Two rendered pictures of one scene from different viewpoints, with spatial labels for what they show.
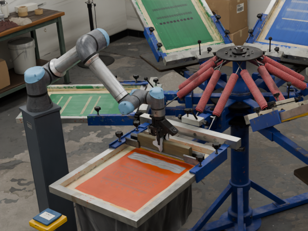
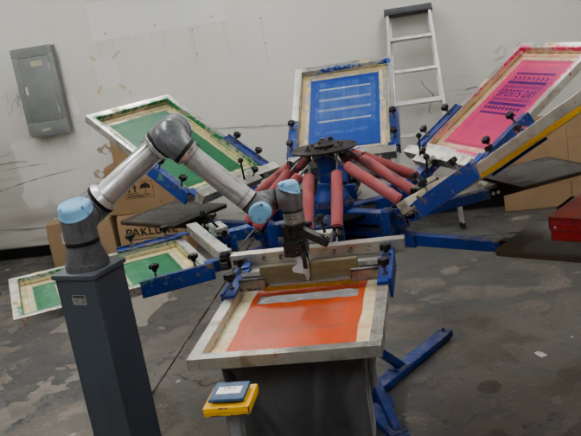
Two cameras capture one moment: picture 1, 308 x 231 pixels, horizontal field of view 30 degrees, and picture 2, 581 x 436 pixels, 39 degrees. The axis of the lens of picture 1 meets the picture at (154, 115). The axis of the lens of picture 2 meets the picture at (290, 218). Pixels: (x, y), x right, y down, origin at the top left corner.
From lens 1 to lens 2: 144 cm
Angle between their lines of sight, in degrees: 28
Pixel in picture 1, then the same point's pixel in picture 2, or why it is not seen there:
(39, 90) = (92, 232)
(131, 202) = (335, 338)
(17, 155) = not seen: outside the picture
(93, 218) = (268, 394)
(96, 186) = (256, 343)
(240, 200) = not seen: hidden behind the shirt
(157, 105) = (296, 203)
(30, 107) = (80, 266)
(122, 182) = (290, 326)
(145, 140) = (277, 272)
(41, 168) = (110, 373)
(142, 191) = (333, 324)
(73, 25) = not seen: outside the picture
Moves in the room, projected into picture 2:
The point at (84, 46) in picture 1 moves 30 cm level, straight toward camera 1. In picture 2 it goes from (175, 132) to (223, 136)
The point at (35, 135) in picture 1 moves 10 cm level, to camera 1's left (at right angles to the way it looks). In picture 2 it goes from (96, 313) to (67, 323)
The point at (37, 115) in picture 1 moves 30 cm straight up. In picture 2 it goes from (98, 274) to (78, 187)
